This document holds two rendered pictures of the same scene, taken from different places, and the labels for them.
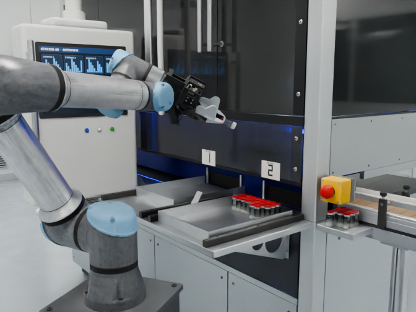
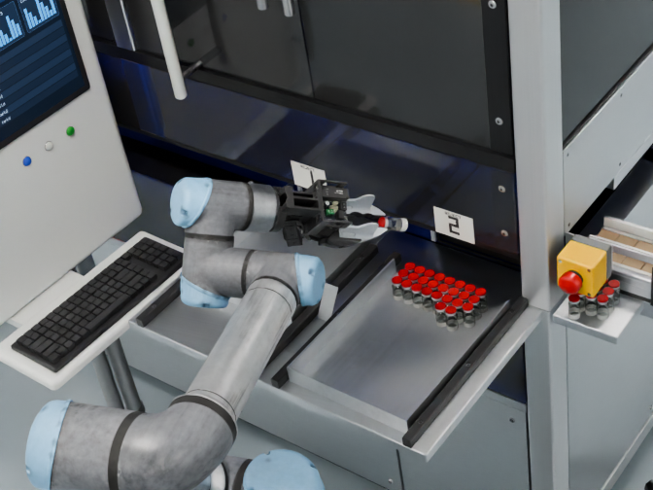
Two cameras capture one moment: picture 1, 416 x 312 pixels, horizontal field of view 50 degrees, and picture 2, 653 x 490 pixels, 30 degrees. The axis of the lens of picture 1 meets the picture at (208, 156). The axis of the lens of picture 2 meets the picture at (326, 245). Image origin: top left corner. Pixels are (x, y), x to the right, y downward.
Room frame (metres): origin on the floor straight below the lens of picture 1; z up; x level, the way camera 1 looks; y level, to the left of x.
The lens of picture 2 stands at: (-0.21, 0.29, 2.44)
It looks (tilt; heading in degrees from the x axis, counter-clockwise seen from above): 39 degrees down; 351
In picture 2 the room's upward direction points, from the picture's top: 10 degrees counter-clockwise
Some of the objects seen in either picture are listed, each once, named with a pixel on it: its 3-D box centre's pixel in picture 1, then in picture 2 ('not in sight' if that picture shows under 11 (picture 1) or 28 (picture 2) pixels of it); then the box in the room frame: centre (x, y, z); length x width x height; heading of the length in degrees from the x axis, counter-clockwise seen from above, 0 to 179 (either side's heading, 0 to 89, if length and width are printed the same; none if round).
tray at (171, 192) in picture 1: (190, 190); (292, 250); (1.70, 0.07, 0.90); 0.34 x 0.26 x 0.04; 129
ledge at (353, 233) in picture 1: (347, 227); (601, 306); (1.33, -0.43, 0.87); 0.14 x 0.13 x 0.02; 129
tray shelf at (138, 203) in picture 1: (203, 209); (341, 307); (1.53, 0.02, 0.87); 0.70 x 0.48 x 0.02; 39
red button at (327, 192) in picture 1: (327, 191); (571, 281); (1.29, -0.36, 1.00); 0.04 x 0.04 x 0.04; 39
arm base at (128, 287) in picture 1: (114, 278); not in sight; (1.03, 0.23, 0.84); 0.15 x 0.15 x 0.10
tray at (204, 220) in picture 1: (225, 215); (399, 340); (1.37, -0.05, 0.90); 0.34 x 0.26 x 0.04; 128
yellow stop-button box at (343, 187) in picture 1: (337, 189); (583, 266); (1.32, -0.39, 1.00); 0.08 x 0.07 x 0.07; 129
